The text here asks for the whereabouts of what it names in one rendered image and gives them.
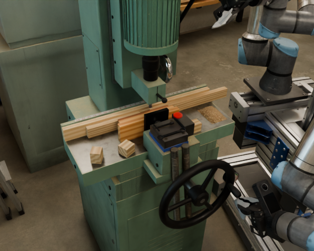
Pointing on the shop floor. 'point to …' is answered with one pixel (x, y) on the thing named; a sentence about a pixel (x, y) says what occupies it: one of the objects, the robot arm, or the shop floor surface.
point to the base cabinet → (139, 219)
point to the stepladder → (0, 174)
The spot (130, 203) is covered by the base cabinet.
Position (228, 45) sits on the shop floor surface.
